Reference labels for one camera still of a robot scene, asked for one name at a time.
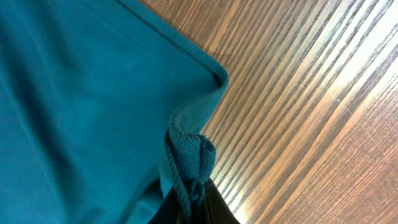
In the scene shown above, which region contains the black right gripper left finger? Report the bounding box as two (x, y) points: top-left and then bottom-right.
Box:
(148, 188), (183, 224)

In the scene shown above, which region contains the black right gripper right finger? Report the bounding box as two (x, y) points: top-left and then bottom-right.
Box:
(198, 179), (240, 224)

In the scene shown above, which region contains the blue polo shirt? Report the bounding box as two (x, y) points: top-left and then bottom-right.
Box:
(1, 1), (229, 223)

